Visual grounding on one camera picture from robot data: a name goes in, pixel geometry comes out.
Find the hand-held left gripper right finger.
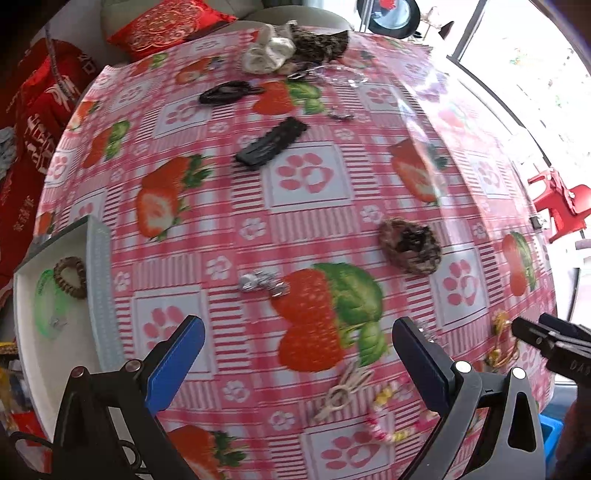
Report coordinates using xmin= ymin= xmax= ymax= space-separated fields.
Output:
xmin=392 ymin=316 xmax=548 ymax=480

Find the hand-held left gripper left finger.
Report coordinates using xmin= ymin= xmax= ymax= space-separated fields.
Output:
xmin=52 ymin=315 xmax=206 ymax=480

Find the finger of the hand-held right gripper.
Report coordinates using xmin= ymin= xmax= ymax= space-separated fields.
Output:
xmin=510 ymin=316 xmax=561 ymax=358
xmin=538 ymin=312 xmax=591 ymax=340

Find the yellow cord bracelet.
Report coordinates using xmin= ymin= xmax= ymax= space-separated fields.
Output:
xmin=482 ymin=310 xmax=522 ymax=370

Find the colorful spiral bracelet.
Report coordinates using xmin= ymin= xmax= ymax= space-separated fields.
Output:
xmin=365 ymin=374 xmax=444 ymax=446

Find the beige cord hair tie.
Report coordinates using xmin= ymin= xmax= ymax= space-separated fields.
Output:
xmin=311 ymin=360 xmax=374 ymax=422

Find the silver rhinestone hair clip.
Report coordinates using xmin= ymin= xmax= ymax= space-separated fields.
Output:
xmin=239 ymin=271 xmax=291 ymax=298

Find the white jewelry tray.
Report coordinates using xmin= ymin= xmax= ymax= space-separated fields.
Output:
xmin=13 ymin=216 xmax=127 ymax=444

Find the black hair claw clip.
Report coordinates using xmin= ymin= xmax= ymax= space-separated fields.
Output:
xmin=235 ymin=116 xmax=309 ymax=172

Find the person's right forearm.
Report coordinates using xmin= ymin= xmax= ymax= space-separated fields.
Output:
xmin=556 ymin=385 xmax=591 ymax=480

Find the blue plastic box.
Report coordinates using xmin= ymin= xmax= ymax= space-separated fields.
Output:
xmin=538 ymin=411 xmax=561 ymax=462

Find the red plastic stool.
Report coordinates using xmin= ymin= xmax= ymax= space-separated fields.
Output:
xmin=526 ymin=167 xmax=591 ymax=244

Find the brown leopard scrunchie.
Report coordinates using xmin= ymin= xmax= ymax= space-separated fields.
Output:
xmin=379 ymin=218 xmax=443 ymax=277

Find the strawberry printed pink tablecloth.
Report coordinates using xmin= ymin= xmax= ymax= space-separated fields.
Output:
xmin=34 ymin=21 xmax=559 ymax=480

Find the red printed cloth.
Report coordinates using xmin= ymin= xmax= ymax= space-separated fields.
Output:
xmin=0 ymin=37 xmax=100 ymax=296

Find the white scrunchie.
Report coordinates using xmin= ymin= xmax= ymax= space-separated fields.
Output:
xmin=242 ymin=23 xmax=297 ymax=75

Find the dark leopard scrunchie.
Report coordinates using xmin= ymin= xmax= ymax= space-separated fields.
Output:
xmin=288 ymin=25 xmax=352 ymax=63

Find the red embroidered pillow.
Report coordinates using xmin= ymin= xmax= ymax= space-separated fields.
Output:
xmin=106 ymin=0 xmax=238 ymax=61

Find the round black mirror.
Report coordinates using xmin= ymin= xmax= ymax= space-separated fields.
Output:
xmin=355 ymin=0 xmax=421 ymax=35

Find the beige sofa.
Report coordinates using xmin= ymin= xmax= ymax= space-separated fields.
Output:
xmin=28 ymin=0 xmax=356 ymax=70

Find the brown spiral hair tie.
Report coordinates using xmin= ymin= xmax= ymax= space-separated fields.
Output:
xmin=53 ymin=256 xmax=88 ymax=300

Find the green translucent bracelet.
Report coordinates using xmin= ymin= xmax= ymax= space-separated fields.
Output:
xmin=33 ymin=268 xmax=72 ymax=340

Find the dark beaded hair tie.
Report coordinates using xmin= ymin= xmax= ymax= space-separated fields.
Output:
xmin=198 ymin=80 xmax=266 ymax=106

